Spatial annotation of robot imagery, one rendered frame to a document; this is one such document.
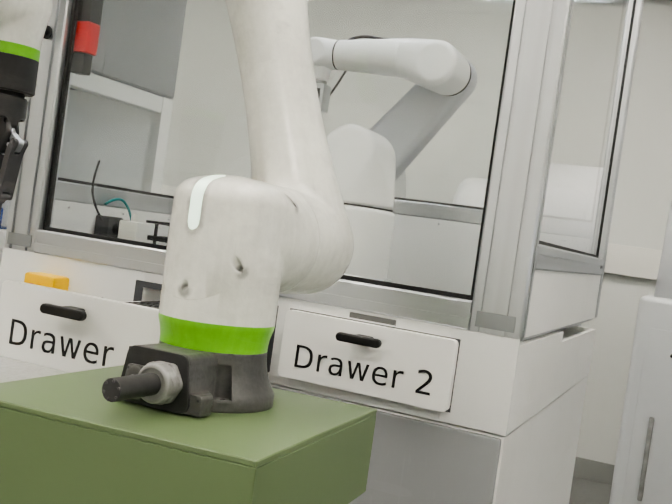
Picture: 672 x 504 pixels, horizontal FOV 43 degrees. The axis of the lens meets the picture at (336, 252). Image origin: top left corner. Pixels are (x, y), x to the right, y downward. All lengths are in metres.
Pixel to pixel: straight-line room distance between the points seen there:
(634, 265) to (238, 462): 3.86
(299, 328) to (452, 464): 0.32
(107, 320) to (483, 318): 0.55
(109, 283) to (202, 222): 0.73
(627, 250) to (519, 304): 3.22
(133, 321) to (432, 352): 0.45
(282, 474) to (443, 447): 0.58
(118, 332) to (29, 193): 0.61
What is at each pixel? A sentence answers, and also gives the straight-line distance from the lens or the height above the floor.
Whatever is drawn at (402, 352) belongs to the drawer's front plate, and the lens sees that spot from 1.33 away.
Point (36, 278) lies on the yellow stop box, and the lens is 1.67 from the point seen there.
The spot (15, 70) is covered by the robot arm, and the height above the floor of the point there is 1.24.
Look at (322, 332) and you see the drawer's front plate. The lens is 1.38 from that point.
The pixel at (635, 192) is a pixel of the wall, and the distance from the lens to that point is 4.57.
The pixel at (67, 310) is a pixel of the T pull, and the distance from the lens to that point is 1.21.
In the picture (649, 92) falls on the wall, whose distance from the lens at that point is 4.64.
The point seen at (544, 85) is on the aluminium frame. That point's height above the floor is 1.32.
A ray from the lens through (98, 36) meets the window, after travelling 1.73.
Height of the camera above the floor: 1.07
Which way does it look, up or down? 1 degrees down
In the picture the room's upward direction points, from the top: 8 degrees clockwise
